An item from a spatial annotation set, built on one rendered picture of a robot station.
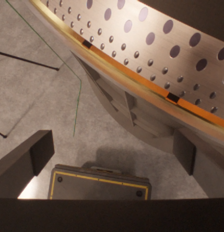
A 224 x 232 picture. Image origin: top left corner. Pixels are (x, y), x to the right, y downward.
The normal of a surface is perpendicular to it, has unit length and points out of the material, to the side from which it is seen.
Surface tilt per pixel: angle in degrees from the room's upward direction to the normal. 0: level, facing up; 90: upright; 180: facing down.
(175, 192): 0
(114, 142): 0
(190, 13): 62
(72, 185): 0
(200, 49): 43
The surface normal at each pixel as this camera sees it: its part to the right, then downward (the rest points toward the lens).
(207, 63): -0.47, 0.47
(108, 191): -0.15, -0.15
